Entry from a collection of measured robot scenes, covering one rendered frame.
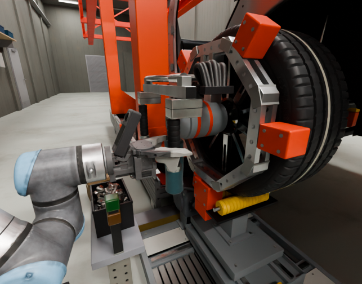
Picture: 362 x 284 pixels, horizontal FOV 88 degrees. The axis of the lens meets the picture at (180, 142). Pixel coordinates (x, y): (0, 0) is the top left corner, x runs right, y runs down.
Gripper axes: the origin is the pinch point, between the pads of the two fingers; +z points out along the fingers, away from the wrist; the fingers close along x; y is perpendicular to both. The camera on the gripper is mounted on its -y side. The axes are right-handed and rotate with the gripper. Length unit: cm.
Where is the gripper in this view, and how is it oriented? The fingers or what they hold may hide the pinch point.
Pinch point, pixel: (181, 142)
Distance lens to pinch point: 53.0
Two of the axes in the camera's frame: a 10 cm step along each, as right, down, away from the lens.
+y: 0.0, 9.5, 3.1
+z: 9.1, -1.3, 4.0
